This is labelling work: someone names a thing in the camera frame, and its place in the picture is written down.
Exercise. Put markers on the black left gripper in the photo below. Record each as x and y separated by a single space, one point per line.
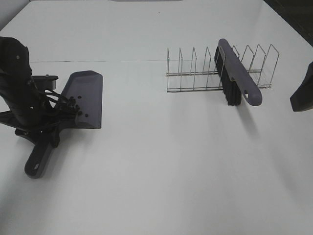
35 107

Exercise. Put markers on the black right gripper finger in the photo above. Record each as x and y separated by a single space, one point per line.
302 99

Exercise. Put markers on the pile of coffee beans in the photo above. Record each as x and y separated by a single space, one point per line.
73 106

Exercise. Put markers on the purple brush black bristles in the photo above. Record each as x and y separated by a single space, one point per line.
235 80

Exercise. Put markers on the purple plastic dustpan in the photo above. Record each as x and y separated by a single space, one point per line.
88 84

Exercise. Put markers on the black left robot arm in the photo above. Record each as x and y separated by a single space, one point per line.
14 59

